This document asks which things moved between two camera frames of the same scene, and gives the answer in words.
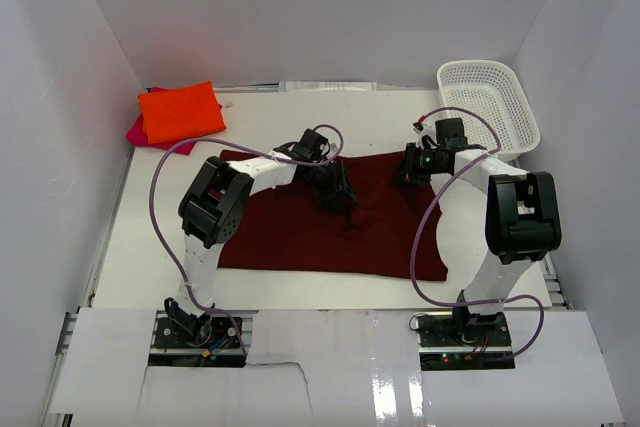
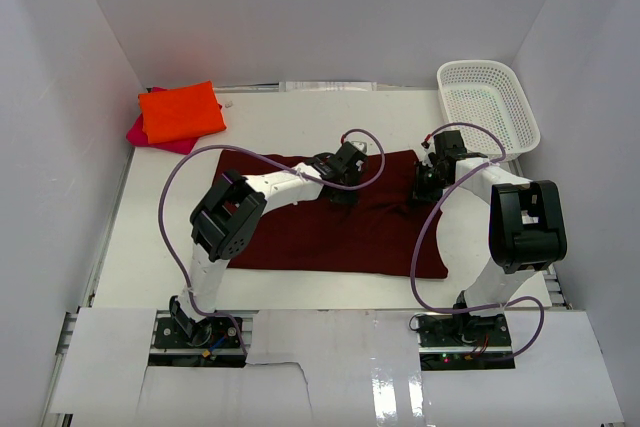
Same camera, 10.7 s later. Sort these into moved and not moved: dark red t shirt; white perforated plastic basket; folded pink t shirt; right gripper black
Moved: right gripper black
Not moved: dark red t shirt; folded pink t shirt; white perforated plastic basket
